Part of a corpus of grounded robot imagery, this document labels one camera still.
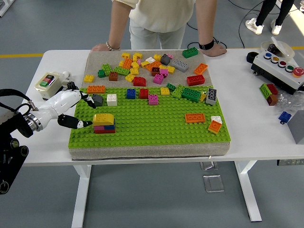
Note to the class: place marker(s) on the small yellow brick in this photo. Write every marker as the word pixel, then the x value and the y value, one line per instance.
pixel 203 97

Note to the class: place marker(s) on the person's right forearm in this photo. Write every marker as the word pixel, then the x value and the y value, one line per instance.
pixel 118 26

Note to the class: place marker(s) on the person's left hand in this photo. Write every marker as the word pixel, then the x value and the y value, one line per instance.
pixel 216 51

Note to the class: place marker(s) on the brown two-by-two brick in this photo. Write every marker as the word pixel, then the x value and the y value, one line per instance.
pixel 113 76

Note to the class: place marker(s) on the dark grey sloped brick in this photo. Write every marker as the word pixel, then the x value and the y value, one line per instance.
pixel 165 59

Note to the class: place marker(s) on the clear plastic container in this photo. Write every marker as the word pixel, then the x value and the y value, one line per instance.
pixel 286 51

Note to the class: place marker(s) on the white desk frame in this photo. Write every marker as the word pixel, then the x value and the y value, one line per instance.
pixel 2 12

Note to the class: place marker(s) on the person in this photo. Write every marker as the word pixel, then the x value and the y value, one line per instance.
pixel 161 19

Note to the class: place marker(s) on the small clear plastic case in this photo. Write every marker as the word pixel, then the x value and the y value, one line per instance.
pixel 207 165

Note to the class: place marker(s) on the white two-by-two brick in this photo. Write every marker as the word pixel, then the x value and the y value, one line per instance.
pixel 112 100

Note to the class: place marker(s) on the blue brick with keyring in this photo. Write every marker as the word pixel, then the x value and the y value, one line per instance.
pixel 284 116

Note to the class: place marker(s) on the large orange brick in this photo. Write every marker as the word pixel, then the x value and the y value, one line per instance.
pixel 154 64

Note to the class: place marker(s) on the orange and yellow brick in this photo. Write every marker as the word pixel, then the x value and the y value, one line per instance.
pixel 215 127

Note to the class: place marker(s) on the white push-button control box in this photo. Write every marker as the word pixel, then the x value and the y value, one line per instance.
pixel 275 71

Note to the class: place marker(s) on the black wristband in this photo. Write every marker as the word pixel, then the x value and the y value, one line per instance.
pixel 206 45

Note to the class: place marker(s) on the beige switch box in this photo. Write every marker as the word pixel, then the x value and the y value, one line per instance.
pixel 48 83

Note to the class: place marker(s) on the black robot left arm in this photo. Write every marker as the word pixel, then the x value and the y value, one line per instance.
pixel 12 147

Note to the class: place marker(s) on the orange two-by-four brick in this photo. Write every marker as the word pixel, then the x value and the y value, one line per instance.
pixel 201 69
pixel 96 89
pixel 195 118

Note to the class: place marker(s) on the grey two-by-four brick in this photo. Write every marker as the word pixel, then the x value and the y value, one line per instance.
pixel 180 65
pixel 211 96

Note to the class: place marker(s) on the black gear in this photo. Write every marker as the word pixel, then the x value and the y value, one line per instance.
pixel 71 85

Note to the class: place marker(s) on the red curved brick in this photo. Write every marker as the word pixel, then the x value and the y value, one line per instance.
pixel 139 81

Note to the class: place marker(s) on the blue two-by-two brick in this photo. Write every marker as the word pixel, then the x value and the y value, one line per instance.
pixel 131 94

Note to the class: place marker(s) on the clear plastic bag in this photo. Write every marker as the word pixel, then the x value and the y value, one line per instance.
pixel 288 102

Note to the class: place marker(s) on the small pink brick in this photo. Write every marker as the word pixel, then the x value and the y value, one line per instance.
pixel 139 61
pixel 170 56

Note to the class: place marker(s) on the lime green two-by-four brick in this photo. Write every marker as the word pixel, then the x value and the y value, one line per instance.
pixel 121 71

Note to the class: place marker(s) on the blue sloped brick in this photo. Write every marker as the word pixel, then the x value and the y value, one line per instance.
pixel 110 127

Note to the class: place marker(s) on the red two-by-four brick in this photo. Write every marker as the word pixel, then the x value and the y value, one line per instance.
pixel 104 131
pixel 195 80

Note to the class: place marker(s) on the yellow two-by-two brick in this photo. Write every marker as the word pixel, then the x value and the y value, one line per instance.
pixel 88 78
pixel 165 91

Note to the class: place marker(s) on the person's right hand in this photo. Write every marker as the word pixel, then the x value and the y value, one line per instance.
pixel 98 48

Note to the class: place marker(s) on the magenta two-by-two brick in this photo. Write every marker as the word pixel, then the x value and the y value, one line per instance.
pixel 158 79

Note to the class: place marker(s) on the green studded baseplate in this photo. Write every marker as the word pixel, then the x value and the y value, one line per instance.
pixel 166 135

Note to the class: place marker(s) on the table height control panel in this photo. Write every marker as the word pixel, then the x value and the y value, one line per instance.
pixel 289 162

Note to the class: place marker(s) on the large clear plastic case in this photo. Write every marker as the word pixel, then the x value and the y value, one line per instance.
pixel 213 184

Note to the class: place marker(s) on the dark green two-by-four brick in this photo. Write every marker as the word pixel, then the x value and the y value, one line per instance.
pixel 190 52
pixel 191 94

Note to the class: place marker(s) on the pink two-by-two brick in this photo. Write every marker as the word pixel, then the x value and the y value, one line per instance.
pixel 164 72
pixel 153 100
pixel 98 127

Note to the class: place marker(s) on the grey box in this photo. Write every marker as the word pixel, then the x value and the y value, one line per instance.
pixel 298 128

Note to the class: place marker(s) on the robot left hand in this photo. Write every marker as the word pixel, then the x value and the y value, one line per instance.
pixel 59 102

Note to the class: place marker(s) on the person's left forearm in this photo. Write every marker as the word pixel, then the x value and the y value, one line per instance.
pixel 206 23

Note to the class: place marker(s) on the yellow curved brick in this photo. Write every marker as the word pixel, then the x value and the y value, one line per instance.
pixel 103 119

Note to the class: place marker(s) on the yellow L-shaped brick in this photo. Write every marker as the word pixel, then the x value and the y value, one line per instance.
pixel 137 55

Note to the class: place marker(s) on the red two-by-two brick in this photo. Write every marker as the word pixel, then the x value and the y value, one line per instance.
pixel 144 93

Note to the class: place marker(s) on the white table leg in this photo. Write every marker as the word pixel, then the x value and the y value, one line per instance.
pixel 80 197
pixel 248 190

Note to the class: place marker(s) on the small dark green brick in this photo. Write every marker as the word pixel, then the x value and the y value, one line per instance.
pixel 171 87
pixel 101 73

